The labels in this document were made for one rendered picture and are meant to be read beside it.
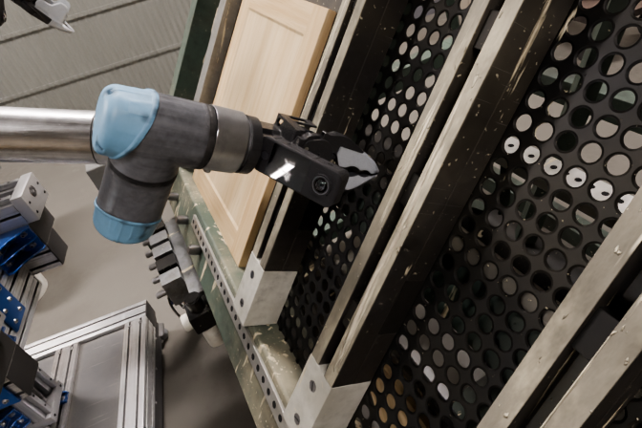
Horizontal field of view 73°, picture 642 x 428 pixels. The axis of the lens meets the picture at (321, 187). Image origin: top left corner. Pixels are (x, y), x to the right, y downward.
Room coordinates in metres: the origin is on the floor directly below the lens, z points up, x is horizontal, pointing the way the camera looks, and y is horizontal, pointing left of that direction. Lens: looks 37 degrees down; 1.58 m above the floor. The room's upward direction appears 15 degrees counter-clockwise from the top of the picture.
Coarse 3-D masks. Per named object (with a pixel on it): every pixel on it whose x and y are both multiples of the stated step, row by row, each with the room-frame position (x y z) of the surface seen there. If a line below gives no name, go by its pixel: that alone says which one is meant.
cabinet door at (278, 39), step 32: (256, 0) 1.12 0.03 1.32; (288, 0) 0.96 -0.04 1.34; (256, 32) 1.06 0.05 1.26; (288, 32) 0.91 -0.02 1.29; (320, 32) 0.79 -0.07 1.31; (256, 64) 0.99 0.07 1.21; (288, 64) 0.86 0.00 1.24; (224, 96) 1.10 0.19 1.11; (256, 96) 0.93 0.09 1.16; (288, 96) 0.80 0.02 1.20; (224, 192) 0.89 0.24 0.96; (256, 192) 0.75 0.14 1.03; (224, 224) 0.82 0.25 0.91; (256, 224) 0.72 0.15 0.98
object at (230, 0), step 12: (228, 0) 1.25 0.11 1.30; (240, 0) 1.26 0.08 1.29; (228, 12) 1.25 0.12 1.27; (216, 24) 1.26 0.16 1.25; (228, 24) 1.25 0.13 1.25; (216, 36) 1.23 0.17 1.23; (228, 36) 1.24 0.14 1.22; (216, 48) 1.23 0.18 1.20; (204, 60) 1.26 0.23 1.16; (216, 60) 1.23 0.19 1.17; (204, 72) 1.23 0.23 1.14; (216, 72) 1.22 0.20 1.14; (204, 84) 1.21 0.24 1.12; (216, 84) 1.22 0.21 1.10; (204, 96) 1.20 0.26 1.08; (192, 168) 1.17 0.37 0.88
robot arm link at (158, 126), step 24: (120, 96) 0.41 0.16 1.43; (144, 96) 0.43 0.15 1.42; (168, 96) 0.44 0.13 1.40; (96, 120) 0.42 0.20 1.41; (120, 120) 0.40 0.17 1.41; (144, 120) 0.40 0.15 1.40; (168, 120) 0.41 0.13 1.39; (192, 120) 0.42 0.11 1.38; (216, 120) 0.43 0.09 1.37; (96, 144) 0.40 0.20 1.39; (120, 144) 0.39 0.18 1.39; (144, 144) 0.40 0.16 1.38; (168, 144) 0.40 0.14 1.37; (192, 144) 0.41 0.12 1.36; (120, 168) 0.41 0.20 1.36; (144, 168) 0.40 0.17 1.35; (168, 168) 0.41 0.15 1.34
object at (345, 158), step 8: (344, 152) 0.48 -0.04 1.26; (352, 152) 0.48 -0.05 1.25; (336, 160) 0.48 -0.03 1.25; (344, 160) 0.47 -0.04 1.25; (352, 160) 0.48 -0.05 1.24; (360, 160) 0.48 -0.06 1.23; (368, 160) 0.49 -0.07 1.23; (360, 168) 0.48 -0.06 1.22; (368, 168) 0.49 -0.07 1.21; (376, 168) 0.50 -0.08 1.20
